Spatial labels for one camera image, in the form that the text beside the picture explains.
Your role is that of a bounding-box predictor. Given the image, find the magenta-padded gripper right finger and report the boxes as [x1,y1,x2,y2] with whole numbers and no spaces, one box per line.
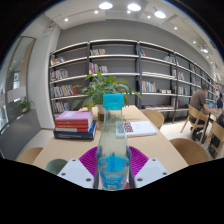
[128,145,170,190]

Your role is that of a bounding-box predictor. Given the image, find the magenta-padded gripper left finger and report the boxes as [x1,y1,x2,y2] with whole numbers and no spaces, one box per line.
[57,145,101,190]

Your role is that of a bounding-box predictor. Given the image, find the clear bottle with blue cap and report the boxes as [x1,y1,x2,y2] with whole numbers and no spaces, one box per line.
[95,93,132,192]

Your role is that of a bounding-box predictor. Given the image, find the grey-green patterned mug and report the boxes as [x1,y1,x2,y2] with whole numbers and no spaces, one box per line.
[44,158,69,176]

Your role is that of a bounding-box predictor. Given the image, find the dark blue book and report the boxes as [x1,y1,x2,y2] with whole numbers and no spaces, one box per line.
[53,120,98,140]

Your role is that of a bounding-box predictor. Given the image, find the white open book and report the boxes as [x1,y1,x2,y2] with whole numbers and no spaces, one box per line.
[123,120,158,138]

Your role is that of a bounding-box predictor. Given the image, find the red book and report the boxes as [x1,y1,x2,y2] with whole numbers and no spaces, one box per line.
[54,118,94,130]

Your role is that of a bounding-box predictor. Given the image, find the pink book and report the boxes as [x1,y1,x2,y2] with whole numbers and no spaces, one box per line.
[54,110,94,122]

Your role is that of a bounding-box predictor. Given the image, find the small green floor plant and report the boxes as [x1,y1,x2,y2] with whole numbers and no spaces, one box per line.
[18,96,34,114]

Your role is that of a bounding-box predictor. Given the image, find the person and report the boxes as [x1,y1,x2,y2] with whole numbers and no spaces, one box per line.
[189,82,211,116]

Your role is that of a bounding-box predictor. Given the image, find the green potted plant, white pot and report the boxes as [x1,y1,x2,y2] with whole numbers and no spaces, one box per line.
[71,71,143,122]

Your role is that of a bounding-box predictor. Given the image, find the grey shelf unit with books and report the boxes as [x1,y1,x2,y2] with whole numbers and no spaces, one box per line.
[48,38,224,123]

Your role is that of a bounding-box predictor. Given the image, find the group of ceiling lights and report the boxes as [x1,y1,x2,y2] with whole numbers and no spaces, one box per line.
[63,1,211,54]

